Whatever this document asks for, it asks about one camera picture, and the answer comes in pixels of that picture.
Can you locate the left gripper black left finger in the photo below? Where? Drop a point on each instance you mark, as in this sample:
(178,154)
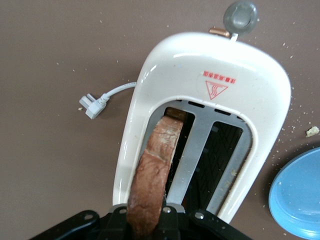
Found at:
(112,225)

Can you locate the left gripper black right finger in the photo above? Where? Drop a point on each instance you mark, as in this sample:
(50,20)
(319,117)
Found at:
(170,225)

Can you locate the brown toast bread slice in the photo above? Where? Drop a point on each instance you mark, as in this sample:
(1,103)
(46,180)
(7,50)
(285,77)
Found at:
(152,175)

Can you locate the blue round plate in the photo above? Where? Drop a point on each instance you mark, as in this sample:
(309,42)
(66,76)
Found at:
(297,195)

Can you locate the large bread crumb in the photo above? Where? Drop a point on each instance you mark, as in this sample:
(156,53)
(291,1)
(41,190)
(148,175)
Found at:
(312,131)

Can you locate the white two-slot toaster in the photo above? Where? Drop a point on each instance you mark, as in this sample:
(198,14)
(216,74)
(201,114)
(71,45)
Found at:
(237,62)

